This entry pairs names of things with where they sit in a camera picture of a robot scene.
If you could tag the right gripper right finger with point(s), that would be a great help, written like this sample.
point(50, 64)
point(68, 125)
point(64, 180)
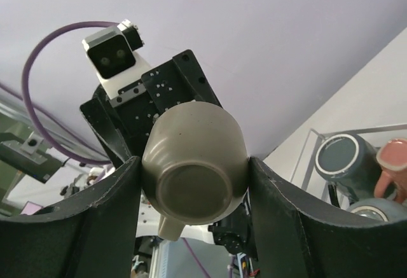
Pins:
point(299, 235)

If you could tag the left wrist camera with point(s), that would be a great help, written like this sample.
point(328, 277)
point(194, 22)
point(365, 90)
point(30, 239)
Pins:
point(113, 53)

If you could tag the dark grey glazed mug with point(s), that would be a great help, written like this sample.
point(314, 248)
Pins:
point(379, 209)

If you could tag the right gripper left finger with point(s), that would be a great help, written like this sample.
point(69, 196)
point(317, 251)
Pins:
point(89, 234)

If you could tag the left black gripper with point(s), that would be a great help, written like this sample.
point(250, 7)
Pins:
point(123, 124)

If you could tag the pink coral mug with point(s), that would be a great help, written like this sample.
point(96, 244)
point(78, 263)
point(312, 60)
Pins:
point(391, 157)

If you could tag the olive beige small mug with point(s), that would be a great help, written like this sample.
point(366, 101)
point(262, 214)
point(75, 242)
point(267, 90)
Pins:
point(195, 167)

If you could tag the dark green cup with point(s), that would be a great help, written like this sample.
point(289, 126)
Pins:
point(349, 162)

